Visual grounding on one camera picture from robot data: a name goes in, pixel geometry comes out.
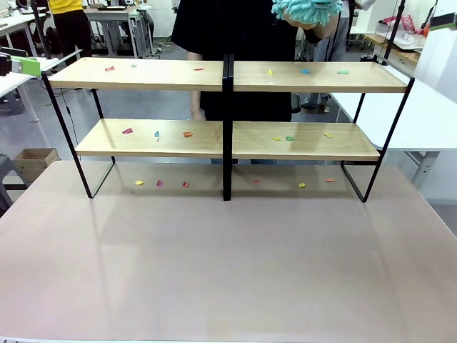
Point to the teal chenille duster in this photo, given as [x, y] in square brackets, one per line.
[307, 12]

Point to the person left hand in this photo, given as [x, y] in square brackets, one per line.
[317, 30]

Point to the white table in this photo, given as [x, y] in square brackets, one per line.
[410, 118]
[10, 84]

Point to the pink printed sign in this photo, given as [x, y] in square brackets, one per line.
[408, 24]

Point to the black stand pole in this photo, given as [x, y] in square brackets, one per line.
[40, 28]
[392, 35]

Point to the wooden edged table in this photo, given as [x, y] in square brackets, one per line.
[403, 53]

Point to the person in yellow shirt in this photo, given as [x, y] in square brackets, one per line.
[69, 21]

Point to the cardboard box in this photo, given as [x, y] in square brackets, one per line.
[35, 162]

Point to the grey metal desk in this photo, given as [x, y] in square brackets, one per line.
[107, 14]

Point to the person in grey trousers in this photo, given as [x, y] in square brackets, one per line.
[342, 39]

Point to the wooden two-tier shelf rack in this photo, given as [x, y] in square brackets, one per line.
[143, 73]
[321, 78]

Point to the grey plastic stool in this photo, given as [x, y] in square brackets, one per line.
[7, 186]

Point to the magenta paper scrap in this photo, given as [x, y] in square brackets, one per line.
[127, 131]
[159, 183]

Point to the black office chair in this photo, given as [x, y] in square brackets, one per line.
[296, 103]

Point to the person in black clothes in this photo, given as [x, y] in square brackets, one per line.
[232, 28]

